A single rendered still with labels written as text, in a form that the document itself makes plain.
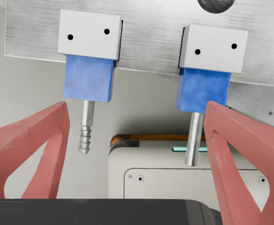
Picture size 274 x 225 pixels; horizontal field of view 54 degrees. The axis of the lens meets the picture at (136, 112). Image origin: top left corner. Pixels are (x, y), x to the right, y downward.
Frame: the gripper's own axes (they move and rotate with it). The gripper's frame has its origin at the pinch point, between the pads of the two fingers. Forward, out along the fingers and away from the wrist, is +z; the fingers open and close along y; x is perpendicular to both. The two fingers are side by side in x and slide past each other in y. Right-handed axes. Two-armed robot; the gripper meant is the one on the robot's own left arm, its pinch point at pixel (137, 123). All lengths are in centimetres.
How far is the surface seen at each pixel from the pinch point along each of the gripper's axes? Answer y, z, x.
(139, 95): -1, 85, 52
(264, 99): -15.1, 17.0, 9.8
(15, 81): 50, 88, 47
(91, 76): 4.1, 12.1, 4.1
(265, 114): -15.3, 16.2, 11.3
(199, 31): -5.2, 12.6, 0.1
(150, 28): -1.3, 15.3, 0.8
